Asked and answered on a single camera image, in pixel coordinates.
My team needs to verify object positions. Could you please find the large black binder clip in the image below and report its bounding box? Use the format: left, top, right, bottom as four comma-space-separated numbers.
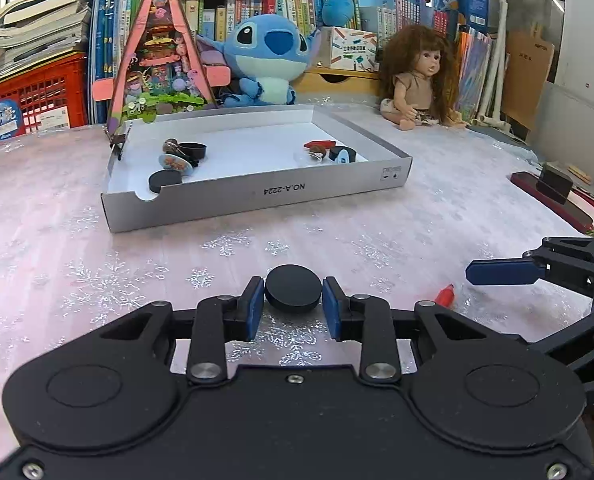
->
177, 142, 206, 167

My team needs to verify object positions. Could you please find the red crayon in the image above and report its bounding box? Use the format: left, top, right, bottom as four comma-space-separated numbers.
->
303, 140, 336, 150
435, 284, 455, 309

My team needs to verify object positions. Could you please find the black round disc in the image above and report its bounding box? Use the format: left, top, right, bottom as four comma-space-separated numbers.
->
265, 264, 322, 314
148, 169, 182, 194

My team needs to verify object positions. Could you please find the blue plush ball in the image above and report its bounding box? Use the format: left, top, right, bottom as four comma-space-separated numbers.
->
321, 0, 355, 28

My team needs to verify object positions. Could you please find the small black round piece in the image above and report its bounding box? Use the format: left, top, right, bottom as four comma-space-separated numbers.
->
327, 146, 357, 164

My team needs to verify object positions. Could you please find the red plastic crate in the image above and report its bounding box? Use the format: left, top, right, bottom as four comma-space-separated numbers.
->
0, 53, 88, 141

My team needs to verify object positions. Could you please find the grey shallow cardboard box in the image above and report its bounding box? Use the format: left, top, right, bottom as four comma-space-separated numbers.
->
101, 105, 413, 233

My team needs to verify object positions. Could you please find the wooden drawer box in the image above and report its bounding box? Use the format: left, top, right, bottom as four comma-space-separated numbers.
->
291, 66, 379, 96

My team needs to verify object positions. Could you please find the small brown nut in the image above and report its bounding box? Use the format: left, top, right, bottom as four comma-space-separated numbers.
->
307, 144, 327, 160

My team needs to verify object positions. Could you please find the black round cap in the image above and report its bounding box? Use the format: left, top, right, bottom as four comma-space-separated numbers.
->
179, 142, 207, 160

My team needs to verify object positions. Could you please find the plain light blue clip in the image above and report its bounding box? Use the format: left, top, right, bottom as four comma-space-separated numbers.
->
335, 150, 357, 165

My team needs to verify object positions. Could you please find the small black box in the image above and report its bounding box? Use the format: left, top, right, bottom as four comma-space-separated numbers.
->
536, 164, 574, 204

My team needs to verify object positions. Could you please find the dark red phone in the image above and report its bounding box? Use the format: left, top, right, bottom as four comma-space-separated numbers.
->
510, 171, 594, 234

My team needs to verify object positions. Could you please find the white pencil print box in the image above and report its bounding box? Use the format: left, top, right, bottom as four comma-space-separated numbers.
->
321, 27, 378, 72

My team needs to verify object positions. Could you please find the pink triangular diorama toy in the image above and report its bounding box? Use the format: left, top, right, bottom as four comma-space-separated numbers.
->
92, 0, 231, 143

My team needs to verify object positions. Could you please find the blue hair clip with bears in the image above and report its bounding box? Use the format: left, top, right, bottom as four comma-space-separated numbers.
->
158, 153, 194, 176

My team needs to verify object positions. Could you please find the long haired baby doll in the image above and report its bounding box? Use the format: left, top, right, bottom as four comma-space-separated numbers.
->
379, 24, 465, 131

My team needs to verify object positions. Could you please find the row of shelf books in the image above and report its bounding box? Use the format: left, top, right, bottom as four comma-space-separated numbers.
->
88, 0, 493, 124

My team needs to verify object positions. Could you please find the Stitch plush toy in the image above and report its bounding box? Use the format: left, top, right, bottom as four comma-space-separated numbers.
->
196, 14, 321, 107

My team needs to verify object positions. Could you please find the small binder clip on box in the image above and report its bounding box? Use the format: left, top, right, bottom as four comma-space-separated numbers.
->
105, 125, 132, 160

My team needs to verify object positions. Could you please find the stack of books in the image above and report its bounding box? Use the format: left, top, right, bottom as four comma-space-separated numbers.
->
0, 0, 93, 79

